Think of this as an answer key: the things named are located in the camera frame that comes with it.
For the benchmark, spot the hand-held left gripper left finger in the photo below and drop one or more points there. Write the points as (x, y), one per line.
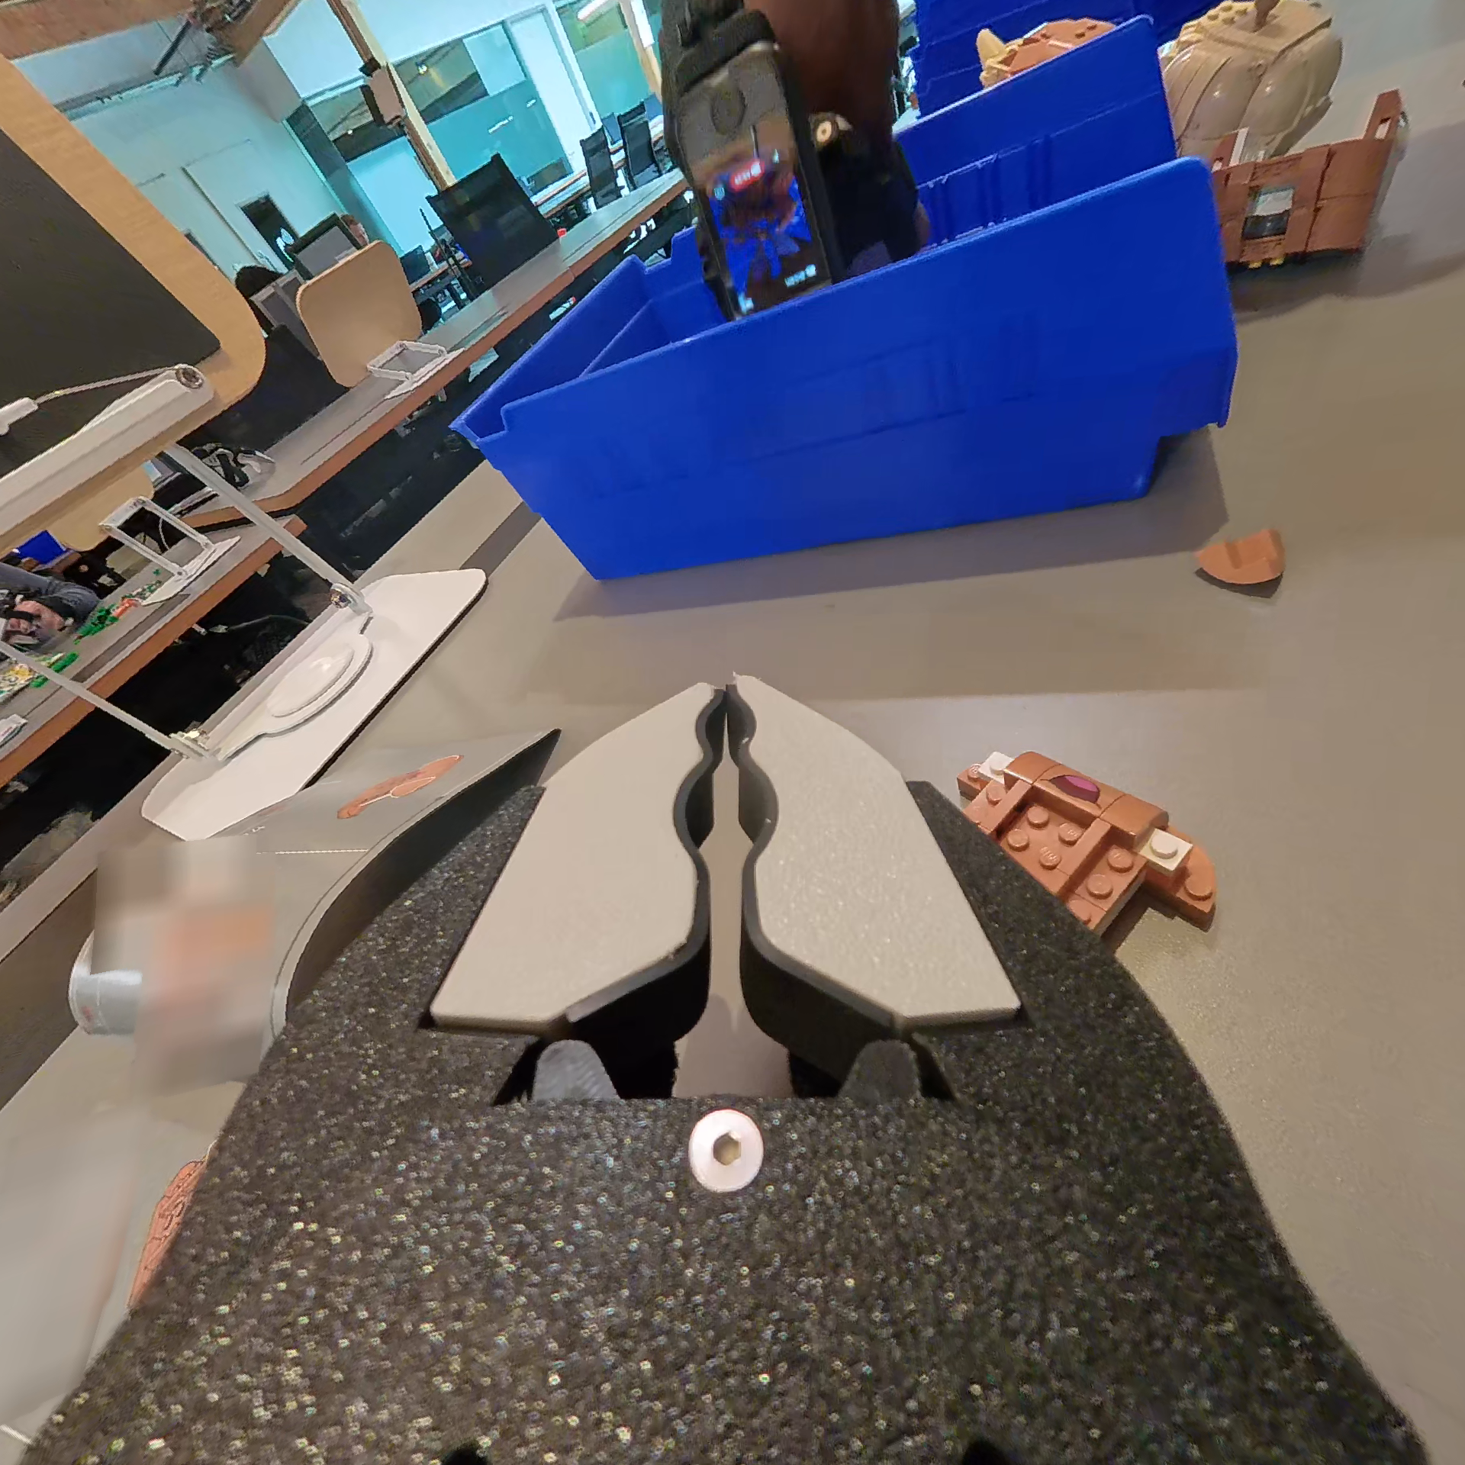
(573, 894)

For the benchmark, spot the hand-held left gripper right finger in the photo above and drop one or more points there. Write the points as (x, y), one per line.
(882, 894)

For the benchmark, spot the brown lego assembly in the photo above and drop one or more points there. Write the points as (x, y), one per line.
(1077, 836)

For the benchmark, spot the large blue plastic bin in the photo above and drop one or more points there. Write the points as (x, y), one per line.
(917, 412)

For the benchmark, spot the tan and orange lego model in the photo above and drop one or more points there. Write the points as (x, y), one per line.
(1042, 51)

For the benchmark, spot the small brown lego piece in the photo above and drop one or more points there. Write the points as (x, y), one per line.
(1245, 559)

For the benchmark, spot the reddish brown lego piece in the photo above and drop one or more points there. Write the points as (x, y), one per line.
(167, 1237)

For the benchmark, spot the brown lego model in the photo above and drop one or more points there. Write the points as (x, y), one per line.
(1318, 196)

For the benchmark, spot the instruction booklet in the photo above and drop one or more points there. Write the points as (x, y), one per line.
(380, 881)

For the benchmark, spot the black office chair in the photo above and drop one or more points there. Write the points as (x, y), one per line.
(486, 219)

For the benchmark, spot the stacked blue plastic bins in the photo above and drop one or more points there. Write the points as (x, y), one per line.
(1032, 116)

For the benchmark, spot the long wooden desk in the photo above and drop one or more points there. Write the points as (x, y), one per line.
(493, 299)

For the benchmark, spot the white flat stand base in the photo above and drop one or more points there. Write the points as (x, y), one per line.
(345, 688)

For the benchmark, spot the wooden chair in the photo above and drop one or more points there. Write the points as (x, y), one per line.
(357, 309)

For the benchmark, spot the black board with wooden rim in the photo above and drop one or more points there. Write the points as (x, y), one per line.
(93, 276)

